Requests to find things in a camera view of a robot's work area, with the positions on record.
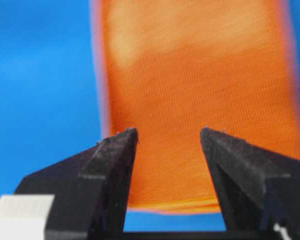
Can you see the blue table cloth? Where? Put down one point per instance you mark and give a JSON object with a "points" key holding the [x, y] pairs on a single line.
{"points": [[50, 104]]}

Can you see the orange towel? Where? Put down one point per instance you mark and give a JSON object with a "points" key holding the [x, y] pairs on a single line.
{"points": [[172, 67]]}

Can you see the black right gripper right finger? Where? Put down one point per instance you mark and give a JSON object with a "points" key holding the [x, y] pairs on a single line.
{"points": [[258, 190]]}

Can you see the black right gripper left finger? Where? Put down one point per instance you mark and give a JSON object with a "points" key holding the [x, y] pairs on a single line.
{"points": [[79, 198]]}

